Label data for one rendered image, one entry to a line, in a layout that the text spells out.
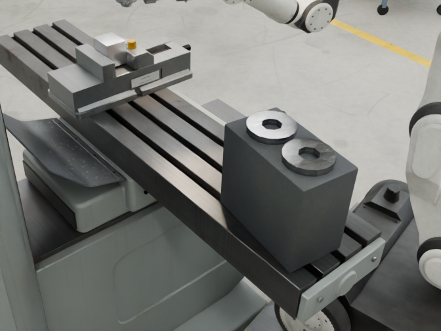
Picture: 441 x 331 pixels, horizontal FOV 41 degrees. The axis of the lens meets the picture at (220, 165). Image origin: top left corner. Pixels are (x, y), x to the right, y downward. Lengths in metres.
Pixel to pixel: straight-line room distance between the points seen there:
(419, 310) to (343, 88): 2.18
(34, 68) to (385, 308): 1.09
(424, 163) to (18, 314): 0.92
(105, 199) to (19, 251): 0.24
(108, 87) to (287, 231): 0.64
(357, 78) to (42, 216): 2.58
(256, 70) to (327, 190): 2.70
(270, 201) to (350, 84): 2.64
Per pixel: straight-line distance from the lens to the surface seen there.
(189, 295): 1.82
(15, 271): 1.27
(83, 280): 1.47
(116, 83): 1.44
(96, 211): 1.37
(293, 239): 0.99
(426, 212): 1.48
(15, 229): 1.21
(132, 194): 1.37
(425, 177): 1.37
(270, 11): 1.46
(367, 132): 3.19
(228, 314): 1.93
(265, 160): 0.98
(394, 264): 1.66
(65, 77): 1.46
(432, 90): 1.33
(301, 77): 3.61
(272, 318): 1.68
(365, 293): 1.56
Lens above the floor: 1.71
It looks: 37 degrees down
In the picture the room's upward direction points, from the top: 3 degrees clockwise
